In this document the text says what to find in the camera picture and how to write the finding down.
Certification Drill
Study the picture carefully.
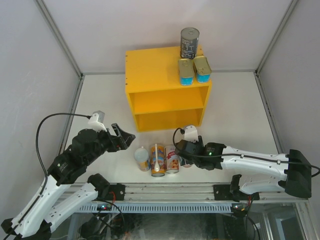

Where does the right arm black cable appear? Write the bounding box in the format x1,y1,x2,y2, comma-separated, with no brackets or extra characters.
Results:
172,127,320,177

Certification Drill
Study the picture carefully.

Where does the orange can with spoon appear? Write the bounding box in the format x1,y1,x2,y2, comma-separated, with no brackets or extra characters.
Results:
150,143,166,177

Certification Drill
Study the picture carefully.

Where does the white lidded pink can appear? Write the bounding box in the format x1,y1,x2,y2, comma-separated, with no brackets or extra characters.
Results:
179,156,193,168

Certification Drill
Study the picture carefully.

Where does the grey slotted cable duct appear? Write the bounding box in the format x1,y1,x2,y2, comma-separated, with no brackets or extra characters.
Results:
75,202,232,214

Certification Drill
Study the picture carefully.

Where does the yellow wooden shelf cabinet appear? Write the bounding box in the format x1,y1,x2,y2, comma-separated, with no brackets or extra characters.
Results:
125,46,212,132

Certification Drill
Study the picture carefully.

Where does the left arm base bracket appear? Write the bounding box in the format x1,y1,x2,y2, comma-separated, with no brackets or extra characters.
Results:
97,183,126,203

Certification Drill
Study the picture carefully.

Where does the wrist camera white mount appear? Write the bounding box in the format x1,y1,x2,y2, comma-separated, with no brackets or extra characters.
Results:
88,110,107,132
182,125,199,143

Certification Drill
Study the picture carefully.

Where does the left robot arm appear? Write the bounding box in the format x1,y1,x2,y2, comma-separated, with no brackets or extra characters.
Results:
1,123,136,240

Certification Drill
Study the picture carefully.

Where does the aluminium mounting rail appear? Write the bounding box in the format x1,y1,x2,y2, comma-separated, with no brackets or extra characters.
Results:
62,181,309,202

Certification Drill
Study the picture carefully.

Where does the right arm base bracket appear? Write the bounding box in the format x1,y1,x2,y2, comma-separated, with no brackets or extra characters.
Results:
213,184,260,202

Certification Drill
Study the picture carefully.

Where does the black cylindrical can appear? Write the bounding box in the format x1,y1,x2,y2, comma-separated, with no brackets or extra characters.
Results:
180,27,200,59

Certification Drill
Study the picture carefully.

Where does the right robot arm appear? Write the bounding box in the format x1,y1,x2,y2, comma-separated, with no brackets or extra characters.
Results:
174,138,312,200

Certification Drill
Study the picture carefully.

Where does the white lidded yellow can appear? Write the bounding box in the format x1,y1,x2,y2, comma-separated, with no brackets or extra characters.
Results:
134,147,151,172

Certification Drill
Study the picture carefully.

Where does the red white labelled can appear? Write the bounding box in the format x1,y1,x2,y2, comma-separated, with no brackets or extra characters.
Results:
164,145,180,174

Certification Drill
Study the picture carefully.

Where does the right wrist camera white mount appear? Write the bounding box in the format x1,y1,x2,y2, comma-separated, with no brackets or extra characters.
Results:
182,125,199,143

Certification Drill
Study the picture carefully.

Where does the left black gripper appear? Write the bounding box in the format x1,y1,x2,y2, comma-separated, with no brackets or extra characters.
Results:
84,123,135,166

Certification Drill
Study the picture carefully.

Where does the gold rectangular tin blue label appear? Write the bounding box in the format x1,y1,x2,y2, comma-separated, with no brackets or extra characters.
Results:
193,55,212,83

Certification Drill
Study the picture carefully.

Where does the left camera black cable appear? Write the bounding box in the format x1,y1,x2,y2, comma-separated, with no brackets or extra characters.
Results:
35,113,91,178

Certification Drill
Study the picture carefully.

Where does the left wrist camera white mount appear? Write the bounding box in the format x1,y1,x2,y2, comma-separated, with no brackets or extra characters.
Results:
88,110,107,132

